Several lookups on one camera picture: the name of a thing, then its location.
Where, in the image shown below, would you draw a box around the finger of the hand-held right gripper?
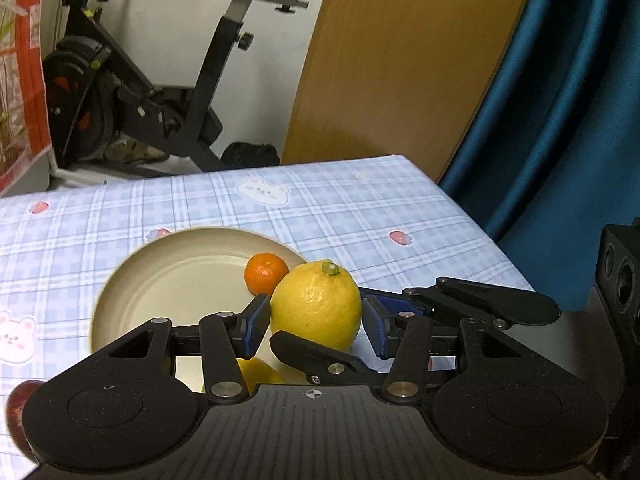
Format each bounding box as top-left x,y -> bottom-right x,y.
380,276 -> 562,327
269,330 -> 388,388

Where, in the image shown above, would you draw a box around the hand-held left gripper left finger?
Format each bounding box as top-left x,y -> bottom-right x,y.
87,292 -> 272,406

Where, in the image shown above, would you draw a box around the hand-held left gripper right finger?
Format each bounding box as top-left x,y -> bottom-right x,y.
361,295 -> 541,406

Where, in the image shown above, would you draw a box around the yellow lemon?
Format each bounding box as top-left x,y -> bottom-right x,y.
270,259 -> 363,352
235,357 -> 286,386

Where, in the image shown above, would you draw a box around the small orange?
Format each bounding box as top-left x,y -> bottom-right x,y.
243,253 -> 291,297

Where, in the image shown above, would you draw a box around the beige round plate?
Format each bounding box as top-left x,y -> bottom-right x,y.
89,227 -> 311,361

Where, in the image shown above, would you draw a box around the red apple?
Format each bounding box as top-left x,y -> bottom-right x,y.
6,380 -> 46,463

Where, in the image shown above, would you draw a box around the blue checkered tablecloth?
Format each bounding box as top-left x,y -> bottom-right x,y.
0,154 -> 536,480

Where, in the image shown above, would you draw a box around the black bag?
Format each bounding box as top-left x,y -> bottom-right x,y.
221,142 -> 281,168

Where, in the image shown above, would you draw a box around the blue curtain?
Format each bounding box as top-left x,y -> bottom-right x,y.
440,0 -> 640,311

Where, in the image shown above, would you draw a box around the brown sandals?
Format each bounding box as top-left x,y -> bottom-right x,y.
102,139 -> 171,163

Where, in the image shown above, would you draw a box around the wooden door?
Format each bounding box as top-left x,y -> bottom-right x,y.
282,0 -> 541,183

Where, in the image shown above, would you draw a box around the black exercise bike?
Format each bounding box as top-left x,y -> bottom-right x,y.
42,0 -> 318,173

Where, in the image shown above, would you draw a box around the printed backdrop cloth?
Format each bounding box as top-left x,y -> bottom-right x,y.
0,0 -> 51,196

